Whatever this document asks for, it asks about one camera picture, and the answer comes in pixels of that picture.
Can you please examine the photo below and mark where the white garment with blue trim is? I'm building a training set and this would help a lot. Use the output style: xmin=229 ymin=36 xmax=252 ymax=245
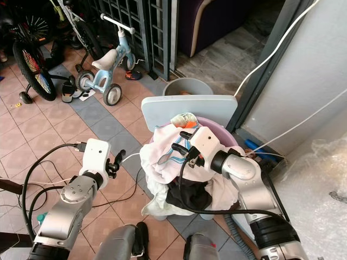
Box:
xmin=139 ymin=123 xmax=240 ymax=213

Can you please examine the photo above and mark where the bubble-wrapped white washing machine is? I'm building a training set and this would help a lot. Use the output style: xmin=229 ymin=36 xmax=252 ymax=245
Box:
xmin=239 ymin=125 xmax=347 ymax=260

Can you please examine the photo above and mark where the cream patterned cloth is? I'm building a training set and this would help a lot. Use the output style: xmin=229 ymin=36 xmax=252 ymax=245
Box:
xmin=170 ymin=112 xmax=196 ymax=128

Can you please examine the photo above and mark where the purple plastic laundry basket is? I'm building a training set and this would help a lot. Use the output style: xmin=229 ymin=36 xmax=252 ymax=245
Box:
xmin=143 ymin=115 xmax=240 ymax=222

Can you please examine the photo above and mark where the black garment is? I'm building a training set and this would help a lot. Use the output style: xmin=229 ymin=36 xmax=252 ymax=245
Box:
xmin=165 ymin=180 xmax=212 ymax=213

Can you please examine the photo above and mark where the grey plastic bucket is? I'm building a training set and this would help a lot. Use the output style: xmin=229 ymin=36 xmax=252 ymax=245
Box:
xmin=163 ymin=77 xmax=212 ymax=97

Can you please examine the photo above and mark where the plain white cloth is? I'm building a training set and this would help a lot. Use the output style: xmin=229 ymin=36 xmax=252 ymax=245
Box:
xmin=139 ymin=184 xmax=171 ymax=220

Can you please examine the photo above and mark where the red and black shoe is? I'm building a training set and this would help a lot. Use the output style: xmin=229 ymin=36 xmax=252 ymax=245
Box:
xmin=124 ymin=69 xmax=143 ymax=81

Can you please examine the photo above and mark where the green water bottle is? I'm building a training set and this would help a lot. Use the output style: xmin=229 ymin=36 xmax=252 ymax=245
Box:
xmin=36 ymin=212 xmax=52 ymax=225

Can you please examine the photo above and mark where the pale blue balance bike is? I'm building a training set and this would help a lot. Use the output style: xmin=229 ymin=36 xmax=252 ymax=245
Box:
xmin=76 ymin=14 xmax=137 ymax=107

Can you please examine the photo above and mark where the grey robot right leg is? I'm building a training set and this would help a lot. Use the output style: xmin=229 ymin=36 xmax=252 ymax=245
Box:
xmin=183 ymin=233 xmax=220 ymax=260

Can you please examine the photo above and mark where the black child's bicycle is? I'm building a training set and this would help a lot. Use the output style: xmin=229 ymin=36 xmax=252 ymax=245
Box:
xmin=0 ymin=0 xmax=82 ymax=103

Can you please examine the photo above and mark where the purple sofa with beige trim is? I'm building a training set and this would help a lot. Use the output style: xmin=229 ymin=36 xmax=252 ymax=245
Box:
xmin=176 ymin=0 xmax=272 ymax=59

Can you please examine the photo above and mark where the dark metal gate grille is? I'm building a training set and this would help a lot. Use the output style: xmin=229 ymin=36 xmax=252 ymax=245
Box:
xmin=87 ymin=0 xmax=177 ymax=82

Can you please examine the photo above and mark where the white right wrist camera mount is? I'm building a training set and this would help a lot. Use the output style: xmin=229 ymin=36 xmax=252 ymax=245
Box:
xmin=189 ymin=126 xmax=224 ymax=162

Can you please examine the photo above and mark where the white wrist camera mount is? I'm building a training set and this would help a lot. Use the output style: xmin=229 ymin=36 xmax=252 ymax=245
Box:
xmin=85 ymin=139 xmax=116 ymax=176
xmin=189 ymin=126 xmax=224 ymax=162

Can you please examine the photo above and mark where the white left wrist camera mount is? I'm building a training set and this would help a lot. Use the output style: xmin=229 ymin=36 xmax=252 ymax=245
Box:
xmin=85 ymin=139 xmax=116 ymax=176

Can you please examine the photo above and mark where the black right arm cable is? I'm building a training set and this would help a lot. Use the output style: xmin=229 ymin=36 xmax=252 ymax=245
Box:
xmin=179 ymin=154 xmax=299 ymax=223

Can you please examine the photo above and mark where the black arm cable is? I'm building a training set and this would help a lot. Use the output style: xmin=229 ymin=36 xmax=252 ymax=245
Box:
xmin=179 ymin=154 xmax=299 ymax=223
xmin=27 ymin=142 xmax=88 ymax=239

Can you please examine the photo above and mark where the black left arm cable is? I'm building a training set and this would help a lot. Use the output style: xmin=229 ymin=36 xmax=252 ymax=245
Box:
xmin=27 ymin=142 xmax=88 ymax=239

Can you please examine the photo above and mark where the dark grey door frame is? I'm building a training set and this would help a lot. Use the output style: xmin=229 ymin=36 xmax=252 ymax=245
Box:
xmin=226 ymin=0 xmax=318 ymax=133

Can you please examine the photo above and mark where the dark wooden furniture frame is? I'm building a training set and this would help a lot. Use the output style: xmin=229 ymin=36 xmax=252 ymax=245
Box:
xmin=0 ymin=178 xmax=33 ymax=255

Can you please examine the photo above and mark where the white wall cable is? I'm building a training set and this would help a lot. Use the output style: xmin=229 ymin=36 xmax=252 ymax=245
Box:
xmin=233 ymin=0 xmax=320 ymax=98
xmin=243 ymin=99 xmax=347 ymax=156

